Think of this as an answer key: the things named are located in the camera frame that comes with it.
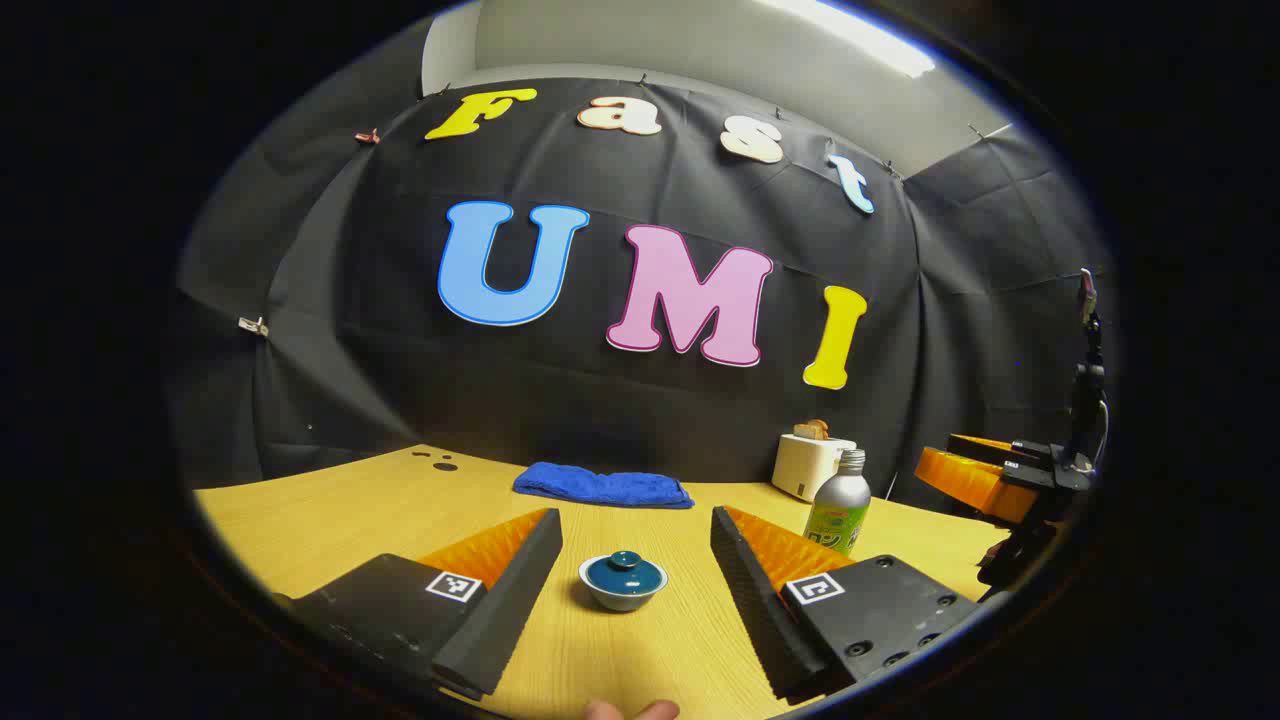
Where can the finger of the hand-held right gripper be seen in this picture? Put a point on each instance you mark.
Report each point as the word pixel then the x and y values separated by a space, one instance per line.
pixel 1010 452
pixel 970 485

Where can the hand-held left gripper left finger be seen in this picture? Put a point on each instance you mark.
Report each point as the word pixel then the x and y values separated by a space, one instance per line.
pixel 510 600

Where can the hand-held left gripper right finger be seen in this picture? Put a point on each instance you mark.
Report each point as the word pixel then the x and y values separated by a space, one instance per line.
pixel 755 600

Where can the blue teacup lid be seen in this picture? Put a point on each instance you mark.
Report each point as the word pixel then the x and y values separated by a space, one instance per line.
pixel 624 573

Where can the silver green water bottle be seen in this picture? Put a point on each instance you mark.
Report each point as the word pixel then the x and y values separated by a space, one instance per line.
pixel 838 500

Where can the white toaster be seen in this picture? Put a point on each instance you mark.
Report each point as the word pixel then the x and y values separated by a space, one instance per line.
pixel 800 465

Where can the blue folded towel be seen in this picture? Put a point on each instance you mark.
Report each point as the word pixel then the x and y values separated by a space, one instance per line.
pixel 600 487

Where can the bread slice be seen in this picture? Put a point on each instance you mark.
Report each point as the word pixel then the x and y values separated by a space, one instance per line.
pixel 811 430

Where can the black backdrop cloth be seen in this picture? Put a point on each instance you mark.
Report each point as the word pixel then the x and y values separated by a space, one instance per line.
pixel 600 400

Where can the white metal clip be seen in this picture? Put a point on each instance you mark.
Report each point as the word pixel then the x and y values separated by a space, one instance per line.
pixel 252 326

